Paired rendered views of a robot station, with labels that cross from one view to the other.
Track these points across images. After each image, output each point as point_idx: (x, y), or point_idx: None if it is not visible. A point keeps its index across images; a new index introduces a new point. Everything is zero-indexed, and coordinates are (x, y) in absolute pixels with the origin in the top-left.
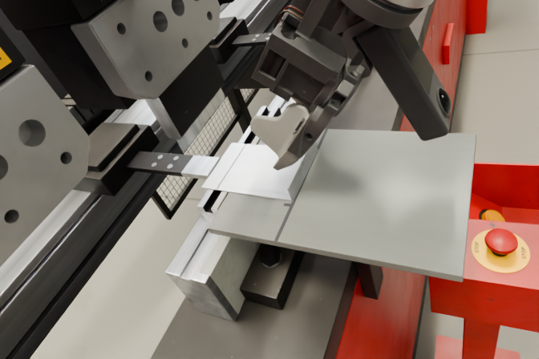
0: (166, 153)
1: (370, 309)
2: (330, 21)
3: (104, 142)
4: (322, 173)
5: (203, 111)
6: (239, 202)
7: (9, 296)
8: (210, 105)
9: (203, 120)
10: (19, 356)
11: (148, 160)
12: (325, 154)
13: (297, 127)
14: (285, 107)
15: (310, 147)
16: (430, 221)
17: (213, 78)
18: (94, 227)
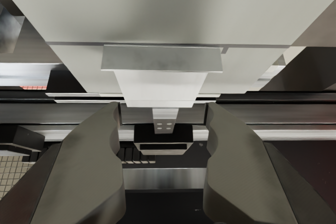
0: (154, 127)
1: None
2: None
3: (162, 152)
4: (157, 25)
5: (163, 182)
6: (213, 85)
7: (259, 125)
8: (148, 180)
9: (169, 174)
10: (272, 97)
11: (164, 130)
12: (109, 32)
13: (121, 112)
14: None
15: (311, 187)
16: None
17: (131, 211)
18: (201, 112)
